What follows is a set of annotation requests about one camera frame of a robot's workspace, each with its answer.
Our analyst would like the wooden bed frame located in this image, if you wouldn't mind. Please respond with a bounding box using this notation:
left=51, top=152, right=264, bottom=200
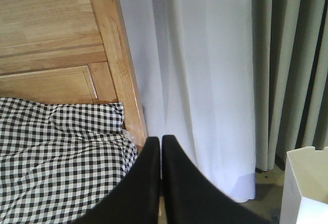
left=1, top=0, right=145, bottom=148

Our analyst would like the grey pleated curtain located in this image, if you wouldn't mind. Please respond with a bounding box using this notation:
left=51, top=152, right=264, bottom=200
left=252, top=0, right=327, bottom=171

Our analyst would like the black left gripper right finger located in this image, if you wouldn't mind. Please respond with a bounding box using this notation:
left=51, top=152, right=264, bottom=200
left=162, top=135, right=269, bottom=223

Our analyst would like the black white checkered bedding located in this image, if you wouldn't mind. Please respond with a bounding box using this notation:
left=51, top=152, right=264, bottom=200
left=1, top=97, right=138, bottom=223

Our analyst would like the white plastic trash bin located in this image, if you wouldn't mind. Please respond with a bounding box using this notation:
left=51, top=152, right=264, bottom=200
left=280, top=146, right=327, bottom=224

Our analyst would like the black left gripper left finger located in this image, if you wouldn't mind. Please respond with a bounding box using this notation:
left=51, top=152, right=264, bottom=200
left=73, top=137, right=160, bottom=223

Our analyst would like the white sheer curtain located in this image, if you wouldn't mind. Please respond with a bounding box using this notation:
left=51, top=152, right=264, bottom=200
left=120, top=0, right=256, bottom=202

